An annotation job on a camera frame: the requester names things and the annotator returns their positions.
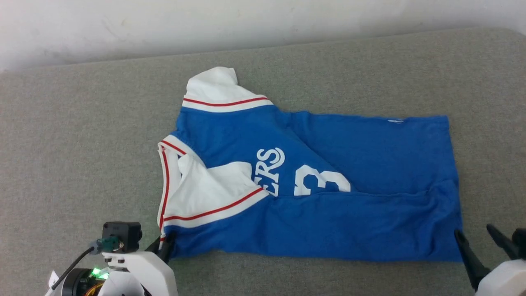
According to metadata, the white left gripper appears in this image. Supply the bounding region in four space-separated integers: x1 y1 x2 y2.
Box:
102 232 178 296

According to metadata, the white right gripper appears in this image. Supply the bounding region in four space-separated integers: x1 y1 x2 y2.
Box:
454 224 526 296

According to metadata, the blue white red-striped jersey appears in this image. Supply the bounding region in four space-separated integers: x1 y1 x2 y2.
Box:
157 66 464 263

